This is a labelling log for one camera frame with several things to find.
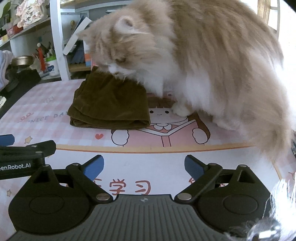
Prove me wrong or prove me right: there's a white fluffy trim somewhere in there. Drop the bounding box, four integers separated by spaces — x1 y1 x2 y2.
228 171 296 241

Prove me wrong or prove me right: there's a white leaning book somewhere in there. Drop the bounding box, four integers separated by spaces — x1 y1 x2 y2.
63 17 92 55

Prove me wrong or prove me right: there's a red tassel ornament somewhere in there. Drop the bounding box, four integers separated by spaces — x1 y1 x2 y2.
37 43 47 71

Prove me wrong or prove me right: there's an orange blue booklet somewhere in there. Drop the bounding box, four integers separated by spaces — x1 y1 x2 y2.
84 40 92 66

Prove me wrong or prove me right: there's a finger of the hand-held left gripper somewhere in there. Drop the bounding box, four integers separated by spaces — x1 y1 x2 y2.
0 140 56 163
0 134 15 147

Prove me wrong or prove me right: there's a cream white fluffy cat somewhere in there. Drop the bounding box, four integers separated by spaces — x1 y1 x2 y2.
77 0 296 163

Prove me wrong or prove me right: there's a brass bowl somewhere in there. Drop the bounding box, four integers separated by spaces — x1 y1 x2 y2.
11 56 35 67

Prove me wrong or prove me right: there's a green plant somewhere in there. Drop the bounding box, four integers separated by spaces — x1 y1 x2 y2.
0 0 18 19

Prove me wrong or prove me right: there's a white bookshelf with wooden boards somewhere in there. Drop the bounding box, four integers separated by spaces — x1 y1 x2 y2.
50 0 278 81

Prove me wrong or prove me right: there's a brown garment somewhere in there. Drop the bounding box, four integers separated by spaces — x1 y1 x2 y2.
67 66 151 130

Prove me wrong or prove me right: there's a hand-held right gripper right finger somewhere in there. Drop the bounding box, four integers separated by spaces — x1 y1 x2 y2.
174 154 262 204

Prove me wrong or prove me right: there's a dark pleated folder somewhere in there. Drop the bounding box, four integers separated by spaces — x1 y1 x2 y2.
69 40 85 64

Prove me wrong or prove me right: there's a wooden side shelf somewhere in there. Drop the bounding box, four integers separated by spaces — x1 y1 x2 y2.
0 16 51 50

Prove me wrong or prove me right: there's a woven bamboo basket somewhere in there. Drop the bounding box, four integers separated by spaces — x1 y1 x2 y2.
257 0 270 24

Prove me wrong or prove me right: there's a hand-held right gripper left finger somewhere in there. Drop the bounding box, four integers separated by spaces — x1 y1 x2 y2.
29 154 114 204

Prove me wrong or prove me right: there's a pale lilac cloth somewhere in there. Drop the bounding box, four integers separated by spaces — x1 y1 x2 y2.
0 50 14 92

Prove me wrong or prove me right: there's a black case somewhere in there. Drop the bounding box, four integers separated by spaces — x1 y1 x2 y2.
0 69 42 118

